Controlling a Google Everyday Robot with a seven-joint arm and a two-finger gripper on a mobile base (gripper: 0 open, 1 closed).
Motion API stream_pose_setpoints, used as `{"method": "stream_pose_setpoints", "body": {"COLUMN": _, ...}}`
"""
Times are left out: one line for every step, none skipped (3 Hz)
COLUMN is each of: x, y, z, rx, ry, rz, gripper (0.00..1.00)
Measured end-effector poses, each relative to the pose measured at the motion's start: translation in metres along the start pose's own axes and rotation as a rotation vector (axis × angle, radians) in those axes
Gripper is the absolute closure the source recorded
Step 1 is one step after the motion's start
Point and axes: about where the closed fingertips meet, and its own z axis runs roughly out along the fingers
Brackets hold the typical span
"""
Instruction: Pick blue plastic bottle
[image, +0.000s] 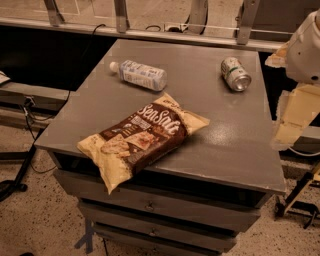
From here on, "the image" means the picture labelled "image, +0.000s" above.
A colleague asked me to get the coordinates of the black yellow floor stand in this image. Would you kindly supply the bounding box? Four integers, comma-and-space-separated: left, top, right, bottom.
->
275, 162, 320, 229

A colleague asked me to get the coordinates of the middle grey drawer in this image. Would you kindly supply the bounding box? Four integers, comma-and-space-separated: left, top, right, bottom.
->
77, 201, 238, 253

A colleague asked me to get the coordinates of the grey drawer cabinet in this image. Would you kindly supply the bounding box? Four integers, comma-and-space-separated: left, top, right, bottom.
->
37, 40, 285, 256

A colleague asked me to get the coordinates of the blue plastic water bottle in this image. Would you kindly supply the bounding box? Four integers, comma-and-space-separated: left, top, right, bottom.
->
109, 60, 167, 91

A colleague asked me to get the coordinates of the metal window frame rail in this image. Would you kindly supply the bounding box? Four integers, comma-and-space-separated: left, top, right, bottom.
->
0, 0, 283, 52

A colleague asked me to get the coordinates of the grey drawer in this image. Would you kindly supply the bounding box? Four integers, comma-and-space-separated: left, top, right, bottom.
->
93, 223, 221, 256
54, 170, 260, 232
77, 201, 238, 253

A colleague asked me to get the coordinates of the green silver soda can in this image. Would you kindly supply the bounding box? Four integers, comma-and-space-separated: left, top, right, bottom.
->
221, 57, 252, 92

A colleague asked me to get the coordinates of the black hanging cable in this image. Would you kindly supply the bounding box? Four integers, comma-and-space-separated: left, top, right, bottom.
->
19, 23, 107, 175

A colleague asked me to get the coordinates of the black floor base left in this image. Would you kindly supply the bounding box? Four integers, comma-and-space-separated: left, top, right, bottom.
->
0, 128, 45, 203

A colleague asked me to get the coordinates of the top grey drawer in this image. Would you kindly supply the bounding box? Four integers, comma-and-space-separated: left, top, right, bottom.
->
54, 170, 260, 232

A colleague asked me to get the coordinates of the bottom grey drawer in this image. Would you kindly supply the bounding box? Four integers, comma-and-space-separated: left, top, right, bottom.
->
93, 223, 221, 256

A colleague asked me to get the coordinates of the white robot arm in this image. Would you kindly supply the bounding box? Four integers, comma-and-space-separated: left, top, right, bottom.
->
265, 9, 320, 151

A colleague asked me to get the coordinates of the sea salt chips bag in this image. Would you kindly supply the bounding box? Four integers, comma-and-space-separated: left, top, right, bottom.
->
77, 93, 210, 192

